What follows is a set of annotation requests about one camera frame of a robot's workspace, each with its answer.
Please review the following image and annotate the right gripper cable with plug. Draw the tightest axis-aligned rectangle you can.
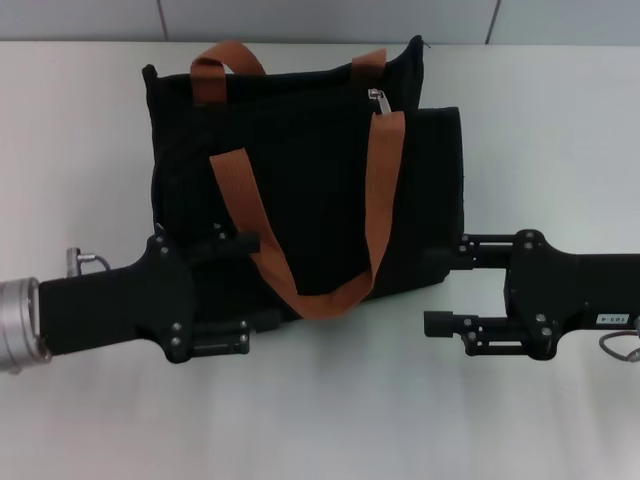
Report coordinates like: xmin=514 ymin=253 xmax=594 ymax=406
xmin=597 ymin=314 xmax=640 ymax=362

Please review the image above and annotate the black food bag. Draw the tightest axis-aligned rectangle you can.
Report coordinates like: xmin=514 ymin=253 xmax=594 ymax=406
xmin=141 ymin=34 xmax=467 ymax=321

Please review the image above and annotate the gripper cable with plug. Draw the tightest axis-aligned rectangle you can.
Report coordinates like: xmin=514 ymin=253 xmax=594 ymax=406
xmin=66 ymin=244 xmax=114 ymax=276
xmin=597 ymin=314 xmax=640 ymax=362

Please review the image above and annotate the left gripper cable with plug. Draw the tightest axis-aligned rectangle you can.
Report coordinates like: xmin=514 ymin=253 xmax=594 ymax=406
xmin=66 ymin=244 xmax=114 ymax=276

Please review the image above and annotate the silver zipper pull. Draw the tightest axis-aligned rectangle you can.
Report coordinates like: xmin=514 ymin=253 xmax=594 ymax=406
xmin=367 ymin=88 xmax=394 ymax=117

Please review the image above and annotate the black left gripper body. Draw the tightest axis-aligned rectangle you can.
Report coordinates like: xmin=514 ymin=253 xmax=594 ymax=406
xmin=37 ymin=233 xmax=196 ymax=364

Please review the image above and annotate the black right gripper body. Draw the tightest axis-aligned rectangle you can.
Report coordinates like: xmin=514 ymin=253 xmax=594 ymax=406
xmin=502 ymin=228 xmax=640 ymax=362

